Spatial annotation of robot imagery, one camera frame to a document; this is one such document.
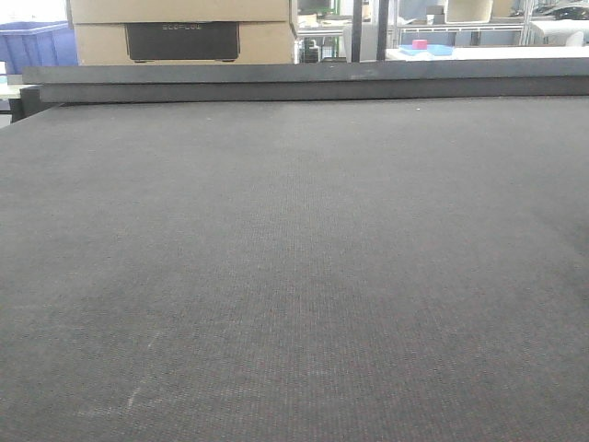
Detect pink block on far table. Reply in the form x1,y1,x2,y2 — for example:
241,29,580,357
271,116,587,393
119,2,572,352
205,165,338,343
411,39,428,51

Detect blue plastic bin on table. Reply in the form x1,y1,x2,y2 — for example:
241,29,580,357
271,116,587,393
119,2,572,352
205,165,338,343
1,21,78,75

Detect white far table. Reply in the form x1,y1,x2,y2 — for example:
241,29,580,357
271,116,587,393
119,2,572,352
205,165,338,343
386,44,588,61

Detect black vertical pole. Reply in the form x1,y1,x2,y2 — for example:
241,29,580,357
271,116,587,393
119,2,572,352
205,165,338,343
351,0,363,63

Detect black slanted pole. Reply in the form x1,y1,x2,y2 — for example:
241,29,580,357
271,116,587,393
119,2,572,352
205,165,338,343
376,0,390,61

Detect beige open box on shelf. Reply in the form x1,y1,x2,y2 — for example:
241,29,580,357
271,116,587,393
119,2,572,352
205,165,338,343
445,0,493,24

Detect large cardboard box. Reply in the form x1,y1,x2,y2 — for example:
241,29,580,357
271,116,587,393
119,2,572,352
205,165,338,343
68,0,297,65

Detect black conveyor side rail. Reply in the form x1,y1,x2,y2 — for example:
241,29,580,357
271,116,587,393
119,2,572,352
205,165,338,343
22,58,588,104

